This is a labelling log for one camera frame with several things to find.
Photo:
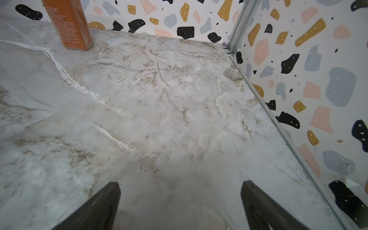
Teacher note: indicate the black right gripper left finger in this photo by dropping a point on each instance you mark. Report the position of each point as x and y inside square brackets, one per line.
[98, 213]

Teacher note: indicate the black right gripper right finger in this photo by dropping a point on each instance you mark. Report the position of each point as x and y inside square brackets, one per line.
[263, 213]

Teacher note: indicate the orange spice bottle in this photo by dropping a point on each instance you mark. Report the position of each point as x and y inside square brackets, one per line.
[70, 23]

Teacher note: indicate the aluminium corner post right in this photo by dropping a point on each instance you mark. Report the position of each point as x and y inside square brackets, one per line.
[243, 21]

